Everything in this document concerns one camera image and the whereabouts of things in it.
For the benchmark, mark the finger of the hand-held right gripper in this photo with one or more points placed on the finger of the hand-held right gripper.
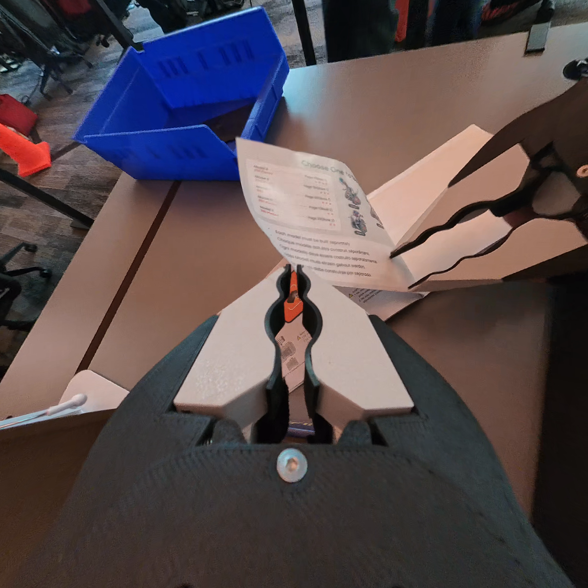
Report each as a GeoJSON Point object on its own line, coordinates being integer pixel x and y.
{"type": "Point", "coordinates": [477, 183]}
{"type": "Point", "coordinates": [514, 257]}

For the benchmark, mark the blue plastic bin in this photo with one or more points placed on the blue plastic bin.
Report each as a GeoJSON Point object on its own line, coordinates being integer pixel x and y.
{"type": "Point", "coordinates": [160, 151]}

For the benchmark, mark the black office chair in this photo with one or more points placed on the black office chair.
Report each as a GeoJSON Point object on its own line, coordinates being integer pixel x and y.
{"type": "Point", "coordinates": [9, 294]}

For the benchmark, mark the red bag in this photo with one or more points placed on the red bag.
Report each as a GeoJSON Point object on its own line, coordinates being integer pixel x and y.
{"type": "Point", "coordinates": [16, 115]}

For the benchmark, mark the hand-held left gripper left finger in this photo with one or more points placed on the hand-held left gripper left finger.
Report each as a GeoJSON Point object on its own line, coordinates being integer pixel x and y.
{"type": "Point", "coordinates": [225, 363]}

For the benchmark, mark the orange traffic cone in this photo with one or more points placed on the orange traffic cone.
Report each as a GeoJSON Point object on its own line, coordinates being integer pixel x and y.
{"type": "Point", "coordinates": [23, 151]}

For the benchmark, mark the white desk stand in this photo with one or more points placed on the white desk stand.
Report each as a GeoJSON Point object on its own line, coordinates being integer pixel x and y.
{"type": "Point", "coordinates": [99, 390]}

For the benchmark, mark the white instruction booklet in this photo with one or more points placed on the white instruction booklet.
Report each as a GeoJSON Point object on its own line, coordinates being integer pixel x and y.
{"type": "Point", "coordinates": [312, 206]}

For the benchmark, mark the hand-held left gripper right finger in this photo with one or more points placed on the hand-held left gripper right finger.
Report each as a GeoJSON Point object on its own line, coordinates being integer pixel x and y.
{"type": "Point", "coordinates": [358, 363]}

